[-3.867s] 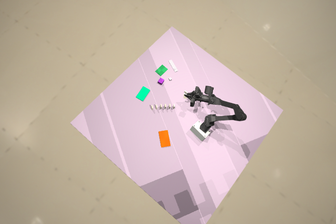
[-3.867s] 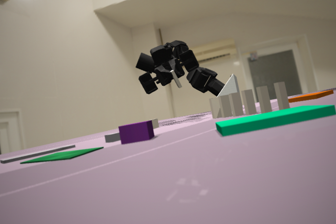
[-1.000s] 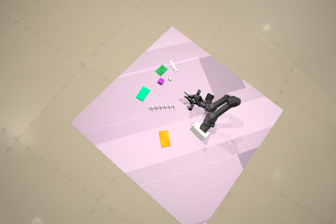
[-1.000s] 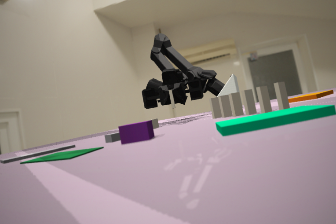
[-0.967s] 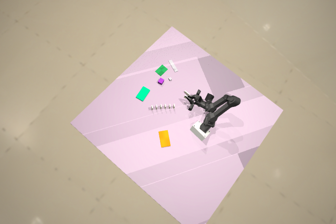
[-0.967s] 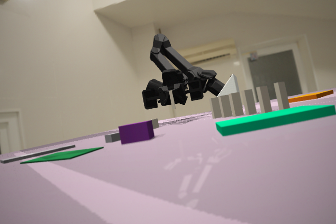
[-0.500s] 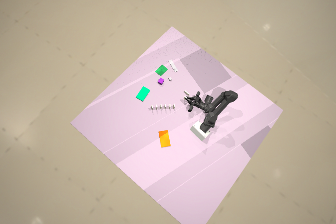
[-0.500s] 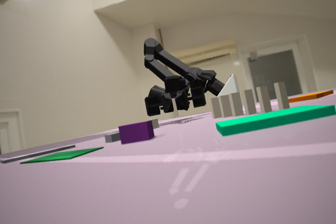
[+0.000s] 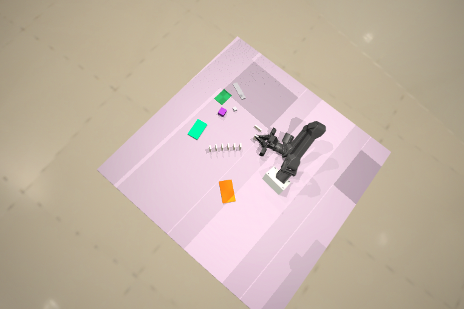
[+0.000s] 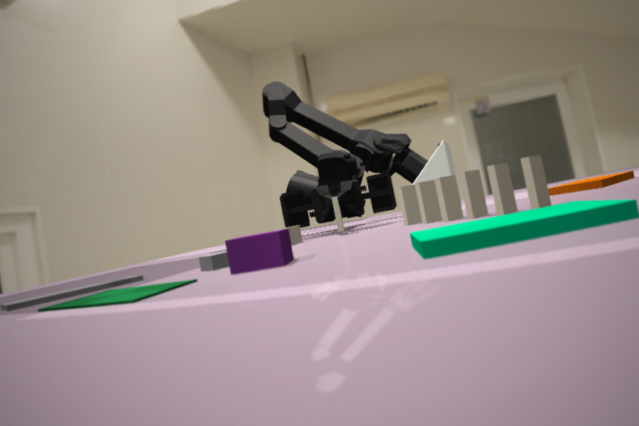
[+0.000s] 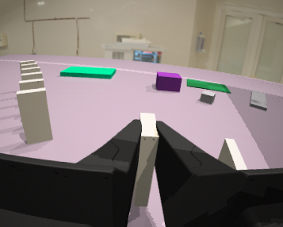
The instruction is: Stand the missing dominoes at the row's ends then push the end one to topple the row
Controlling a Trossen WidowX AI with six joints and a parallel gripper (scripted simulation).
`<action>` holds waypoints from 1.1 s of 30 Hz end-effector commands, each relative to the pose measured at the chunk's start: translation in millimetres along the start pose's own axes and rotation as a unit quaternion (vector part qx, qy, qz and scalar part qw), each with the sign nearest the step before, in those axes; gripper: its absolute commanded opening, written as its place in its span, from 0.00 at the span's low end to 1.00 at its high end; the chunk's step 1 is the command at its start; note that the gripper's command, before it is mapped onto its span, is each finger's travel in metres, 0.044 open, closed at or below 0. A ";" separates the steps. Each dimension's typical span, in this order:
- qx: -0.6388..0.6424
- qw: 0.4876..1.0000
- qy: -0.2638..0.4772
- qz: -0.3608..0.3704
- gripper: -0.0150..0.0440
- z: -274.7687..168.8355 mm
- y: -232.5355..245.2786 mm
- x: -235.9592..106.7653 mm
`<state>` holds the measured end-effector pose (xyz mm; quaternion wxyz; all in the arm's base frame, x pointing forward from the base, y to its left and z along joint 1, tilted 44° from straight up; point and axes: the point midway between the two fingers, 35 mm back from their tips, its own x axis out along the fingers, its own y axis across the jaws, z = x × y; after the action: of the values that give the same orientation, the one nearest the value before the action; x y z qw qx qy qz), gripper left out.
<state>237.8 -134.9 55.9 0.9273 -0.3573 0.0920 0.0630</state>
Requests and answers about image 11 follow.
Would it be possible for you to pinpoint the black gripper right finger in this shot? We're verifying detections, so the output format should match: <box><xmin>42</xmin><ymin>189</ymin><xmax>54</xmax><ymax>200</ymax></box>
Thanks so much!
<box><xmin>155</xmin><ymin>121</ymin><xmax>283</xmax><ymax>227</ymax></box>

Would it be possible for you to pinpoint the dark purple rectangular block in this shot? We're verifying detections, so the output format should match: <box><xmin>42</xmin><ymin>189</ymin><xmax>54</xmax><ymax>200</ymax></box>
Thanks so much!
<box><xmin>156</xmin><ymin>72</ymin><xmax>182</xmax><ymax>91</ymax></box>

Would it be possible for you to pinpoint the green flat bar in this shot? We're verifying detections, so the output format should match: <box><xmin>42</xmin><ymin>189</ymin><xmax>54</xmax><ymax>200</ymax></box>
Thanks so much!
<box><xmin>60</xmin><ymin>66</ymin><xmax>117</xmax><ymax>79</ymax></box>

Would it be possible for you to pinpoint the grey flat bar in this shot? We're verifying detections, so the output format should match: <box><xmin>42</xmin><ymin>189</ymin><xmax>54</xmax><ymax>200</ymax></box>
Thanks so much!
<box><xmin>250</xmin><ymin>90</ymin><xmax>267</xmax><ymax>110</ymax></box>

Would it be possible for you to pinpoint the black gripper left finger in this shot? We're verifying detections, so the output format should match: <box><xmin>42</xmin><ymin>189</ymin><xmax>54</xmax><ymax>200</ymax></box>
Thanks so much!
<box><xmin>0</xmin><ymin>119</ymin><xmax>142</xmax><ymax>227</ymax></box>

